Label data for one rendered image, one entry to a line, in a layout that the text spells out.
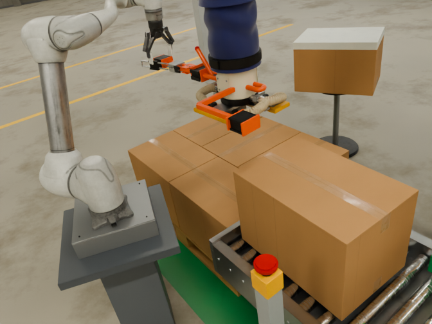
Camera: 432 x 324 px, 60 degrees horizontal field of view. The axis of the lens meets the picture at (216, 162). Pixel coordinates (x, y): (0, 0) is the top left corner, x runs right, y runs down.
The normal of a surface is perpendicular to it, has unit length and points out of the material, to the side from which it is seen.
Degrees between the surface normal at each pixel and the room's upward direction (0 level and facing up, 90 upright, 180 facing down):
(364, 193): 0
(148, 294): 90
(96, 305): 0
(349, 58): 90
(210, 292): 0
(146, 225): 90
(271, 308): 90
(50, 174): 69
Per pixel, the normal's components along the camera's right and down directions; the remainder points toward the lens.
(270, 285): 0.60, 0.36
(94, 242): 0.29, 0.48
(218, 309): -0.14, -0.84
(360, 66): -0.45, 0.53
